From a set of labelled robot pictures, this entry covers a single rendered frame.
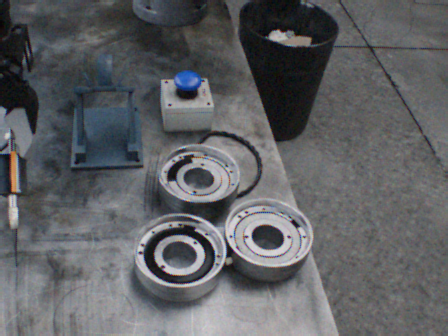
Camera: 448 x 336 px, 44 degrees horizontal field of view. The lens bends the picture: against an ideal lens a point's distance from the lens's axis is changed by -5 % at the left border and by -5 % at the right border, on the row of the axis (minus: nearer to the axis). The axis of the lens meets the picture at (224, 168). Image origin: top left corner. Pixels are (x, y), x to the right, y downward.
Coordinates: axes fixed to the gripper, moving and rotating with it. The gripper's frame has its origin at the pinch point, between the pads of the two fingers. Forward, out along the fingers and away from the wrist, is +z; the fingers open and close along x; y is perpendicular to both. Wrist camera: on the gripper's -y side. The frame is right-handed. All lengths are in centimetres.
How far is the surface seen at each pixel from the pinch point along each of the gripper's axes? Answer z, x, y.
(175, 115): 7.5, -20.0, 14.6
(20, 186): 2.2, -1.4, -2.9
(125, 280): 9.0, -13.6, -11.8
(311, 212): 96, -63, 65
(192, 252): 7.8, -21.5, -8.9
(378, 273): 96, -79, 40
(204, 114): 7.8, -24.2, 15.0
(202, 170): 7.9, -23.3, 4.1
